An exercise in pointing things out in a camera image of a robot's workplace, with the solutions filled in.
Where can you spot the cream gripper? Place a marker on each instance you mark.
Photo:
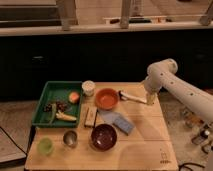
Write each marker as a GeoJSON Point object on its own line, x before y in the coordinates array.
{"type": "Point", "coordinates": [150, 98]}

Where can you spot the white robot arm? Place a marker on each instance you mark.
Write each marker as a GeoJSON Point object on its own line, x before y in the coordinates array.
{"type": "Point", "coordinates": [162, 74]}

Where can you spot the orange bowl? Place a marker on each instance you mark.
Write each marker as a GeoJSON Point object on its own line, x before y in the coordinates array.
{"type": "Point", "coordinates": [106, 98]}

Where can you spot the purple bowl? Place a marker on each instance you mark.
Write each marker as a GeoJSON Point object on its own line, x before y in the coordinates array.
{"type": "Point", "coordinates": [103, 137]}

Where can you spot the blue cloth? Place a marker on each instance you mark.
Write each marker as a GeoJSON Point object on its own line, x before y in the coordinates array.
{"type": "Point", "coordinates": [117, 120]}

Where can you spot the wooden block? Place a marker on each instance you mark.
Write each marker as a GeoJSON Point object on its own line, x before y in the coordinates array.
{"type": "Point", "coordinates": [90, 117]}

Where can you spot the spice bottle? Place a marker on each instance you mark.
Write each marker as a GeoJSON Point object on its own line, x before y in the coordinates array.
{"type": "Point", "coordinates": [201, 137]}

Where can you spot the white cup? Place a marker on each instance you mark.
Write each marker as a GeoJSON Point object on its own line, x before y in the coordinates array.
{"type": "Point", "coordinates": [88, 87]}

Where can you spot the peach fruit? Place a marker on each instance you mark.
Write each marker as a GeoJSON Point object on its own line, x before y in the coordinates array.
{"type": "Point", "coordinates": [74, 97]}

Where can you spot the metal cup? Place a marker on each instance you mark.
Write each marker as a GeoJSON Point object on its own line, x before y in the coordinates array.
{"type": "Point", "coordinates": [70, 139]}

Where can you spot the dark grapes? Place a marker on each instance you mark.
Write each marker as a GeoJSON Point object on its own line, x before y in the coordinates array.
{"type": "Point", "coordinates": [60, 106]}

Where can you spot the banana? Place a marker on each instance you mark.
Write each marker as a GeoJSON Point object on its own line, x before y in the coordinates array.
{"type": "Point", "coordinates": [65, 117]}

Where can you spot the green plastic tray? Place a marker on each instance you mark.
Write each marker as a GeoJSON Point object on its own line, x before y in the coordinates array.
{"type": "Point", "coordinates": [58, 91]}

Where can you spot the green pepper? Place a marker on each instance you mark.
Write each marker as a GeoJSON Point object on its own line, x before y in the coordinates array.
{"type": "Point", "coordinates": [54, 110]}

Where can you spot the green cup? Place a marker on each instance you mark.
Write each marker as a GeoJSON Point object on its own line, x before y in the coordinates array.
{"type": "Point", "coordinates": [45, 146]}

